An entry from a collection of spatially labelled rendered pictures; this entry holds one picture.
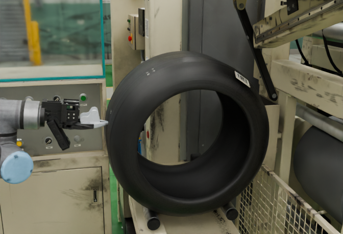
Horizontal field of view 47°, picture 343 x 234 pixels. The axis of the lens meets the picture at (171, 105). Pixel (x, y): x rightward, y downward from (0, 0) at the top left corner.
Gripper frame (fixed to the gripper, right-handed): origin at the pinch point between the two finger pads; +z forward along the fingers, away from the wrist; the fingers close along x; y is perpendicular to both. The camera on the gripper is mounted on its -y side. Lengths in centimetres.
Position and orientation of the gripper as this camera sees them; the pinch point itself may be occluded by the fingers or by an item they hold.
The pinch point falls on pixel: (104, 124)
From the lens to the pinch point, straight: 130.9
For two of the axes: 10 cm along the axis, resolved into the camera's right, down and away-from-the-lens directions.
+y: 1.2, -9.6, -2.5
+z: 9.7, 0.6, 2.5
